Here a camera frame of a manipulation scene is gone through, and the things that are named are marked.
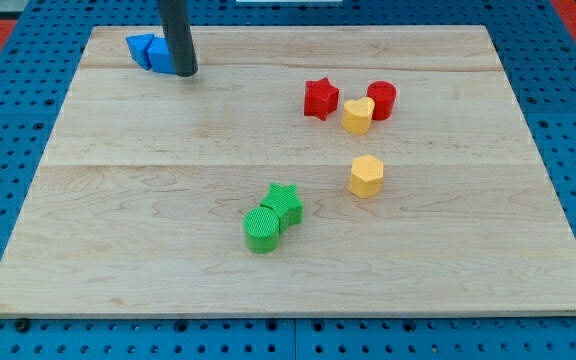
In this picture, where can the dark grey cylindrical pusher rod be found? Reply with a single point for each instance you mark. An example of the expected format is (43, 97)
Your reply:
(178, 35)

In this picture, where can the red star block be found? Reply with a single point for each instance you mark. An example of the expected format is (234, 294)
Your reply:
(320, 98)

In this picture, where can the yellow heart block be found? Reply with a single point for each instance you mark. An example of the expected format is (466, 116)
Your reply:
(357, 115)

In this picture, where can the green star block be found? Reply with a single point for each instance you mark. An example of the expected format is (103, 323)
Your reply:
(284, 202)

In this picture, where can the red circle block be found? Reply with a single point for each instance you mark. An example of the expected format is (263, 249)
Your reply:
(384, 95)

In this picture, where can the green circle block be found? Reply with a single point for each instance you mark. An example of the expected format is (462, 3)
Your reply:
(262, 230)

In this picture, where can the blue triangle block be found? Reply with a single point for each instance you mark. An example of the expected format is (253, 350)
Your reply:
(138, 46)

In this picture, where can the blue cube block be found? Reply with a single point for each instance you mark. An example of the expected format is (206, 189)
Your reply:
(159, 56)

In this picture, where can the yellow hexagon block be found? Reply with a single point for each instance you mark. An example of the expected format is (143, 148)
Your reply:
(366, 176)

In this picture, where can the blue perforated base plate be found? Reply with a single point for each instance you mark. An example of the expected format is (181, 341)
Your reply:
(39, 60)

